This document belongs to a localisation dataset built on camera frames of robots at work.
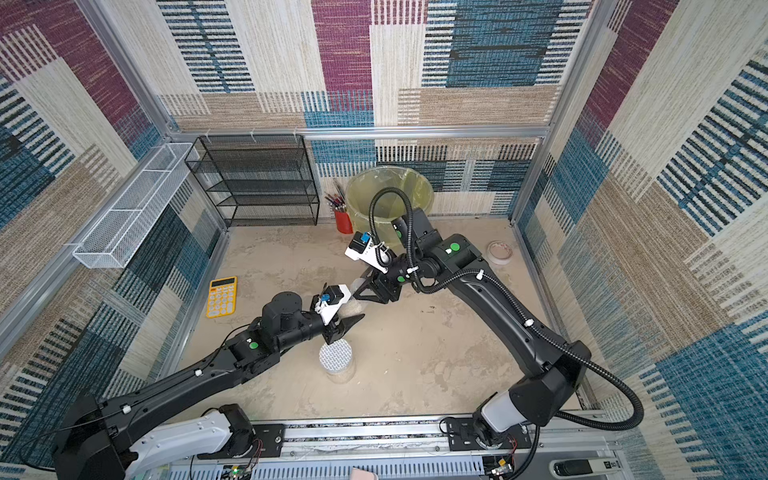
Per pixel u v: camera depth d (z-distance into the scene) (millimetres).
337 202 1118
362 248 574
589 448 713
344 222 1162
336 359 744
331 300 598
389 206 1080
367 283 582
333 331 638
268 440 747
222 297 989
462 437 729
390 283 594
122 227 735
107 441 394
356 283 662
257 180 1105
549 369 396
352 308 713
